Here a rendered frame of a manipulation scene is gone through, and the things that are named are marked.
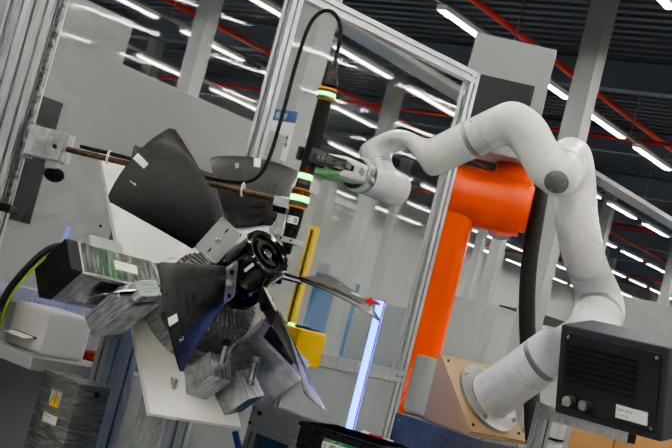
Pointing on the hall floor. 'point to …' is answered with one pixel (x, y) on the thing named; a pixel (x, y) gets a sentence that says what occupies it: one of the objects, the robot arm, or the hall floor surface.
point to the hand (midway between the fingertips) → (310, 155)
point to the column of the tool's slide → (29, 63)
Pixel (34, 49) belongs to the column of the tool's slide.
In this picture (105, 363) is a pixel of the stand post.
